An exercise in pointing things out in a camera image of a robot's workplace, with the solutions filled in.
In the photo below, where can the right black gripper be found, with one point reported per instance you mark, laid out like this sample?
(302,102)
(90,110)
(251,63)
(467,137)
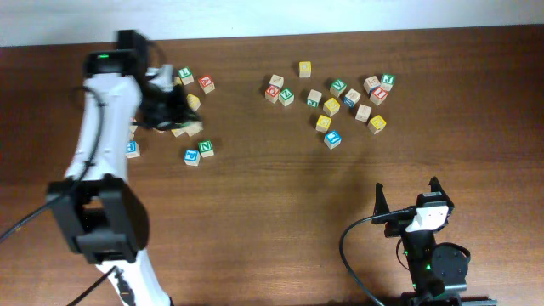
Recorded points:
(396,226)

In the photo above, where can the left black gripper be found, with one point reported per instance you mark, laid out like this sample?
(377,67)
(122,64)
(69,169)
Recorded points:
(184,114)

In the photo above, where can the yellow S wooden block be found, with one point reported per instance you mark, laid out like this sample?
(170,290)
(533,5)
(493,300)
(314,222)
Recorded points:
(193,101)

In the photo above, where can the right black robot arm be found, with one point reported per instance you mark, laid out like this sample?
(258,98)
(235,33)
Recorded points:
(438,270)

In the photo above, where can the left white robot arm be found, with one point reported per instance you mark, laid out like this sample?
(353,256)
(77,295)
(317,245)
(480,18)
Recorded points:
(98,214)

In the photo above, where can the yellow G wooden block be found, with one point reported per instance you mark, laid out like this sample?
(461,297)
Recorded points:
(178,132)

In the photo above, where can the green L wooden block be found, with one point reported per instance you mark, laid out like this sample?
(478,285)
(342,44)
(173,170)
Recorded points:
(185,75)

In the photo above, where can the red 7 wooden block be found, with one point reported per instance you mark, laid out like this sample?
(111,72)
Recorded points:
(206,83)

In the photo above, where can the blue P wooden block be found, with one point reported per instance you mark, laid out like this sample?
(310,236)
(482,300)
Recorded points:
(192,158)

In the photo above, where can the blue H block front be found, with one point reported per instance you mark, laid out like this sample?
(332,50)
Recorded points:
(132,150)

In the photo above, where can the green N wooden block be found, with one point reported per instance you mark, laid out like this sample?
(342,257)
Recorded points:
(206,148)

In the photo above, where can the yellow block far right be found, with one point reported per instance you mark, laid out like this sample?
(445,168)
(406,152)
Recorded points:
(377,124)

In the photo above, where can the blue I wooden block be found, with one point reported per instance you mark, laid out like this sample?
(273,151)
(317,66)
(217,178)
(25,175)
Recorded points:
(332,139)

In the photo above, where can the plain butterfly block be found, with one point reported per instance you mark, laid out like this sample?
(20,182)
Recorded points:
(363,113)

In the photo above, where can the red I wooden block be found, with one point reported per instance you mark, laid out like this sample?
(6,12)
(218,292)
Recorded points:
(378,95)

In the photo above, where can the red Q wooden block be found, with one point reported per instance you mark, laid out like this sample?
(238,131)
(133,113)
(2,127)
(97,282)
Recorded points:
(272,93)

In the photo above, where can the yellow block near I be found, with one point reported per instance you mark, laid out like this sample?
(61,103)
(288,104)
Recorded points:
(323,123)

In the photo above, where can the plain block behind Q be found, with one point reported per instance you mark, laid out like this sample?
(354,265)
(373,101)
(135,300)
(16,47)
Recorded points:
(277,81)

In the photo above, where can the blue U side block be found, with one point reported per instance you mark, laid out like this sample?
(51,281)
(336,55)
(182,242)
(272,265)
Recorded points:
(351,98)

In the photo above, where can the green J top block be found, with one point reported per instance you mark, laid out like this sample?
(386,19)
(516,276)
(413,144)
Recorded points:
(387,81)

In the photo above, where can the yellow block centre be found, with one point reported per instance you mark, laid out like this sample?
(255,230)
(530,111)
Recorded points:
(331,107)

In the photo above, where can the plain block blue side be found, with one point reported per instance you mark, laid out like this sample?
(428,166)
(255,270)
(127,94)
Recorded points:
(371,83)

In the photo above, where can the green Z wooden block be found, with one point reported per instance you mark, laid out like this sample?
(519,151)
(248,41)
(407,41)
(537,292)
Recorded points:
(286,96)

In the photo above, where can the green V wooden block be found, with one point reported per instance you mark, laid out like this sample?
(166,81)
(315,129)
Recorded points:
(337,87)

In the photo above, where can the green J side block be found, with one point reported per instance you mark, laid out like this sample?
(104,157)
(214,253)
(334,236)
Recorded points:
(314,98)

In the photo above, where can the yellow far wooden block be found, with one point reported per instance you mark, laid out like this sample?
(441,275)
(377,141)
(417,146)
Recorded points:
(305,69)

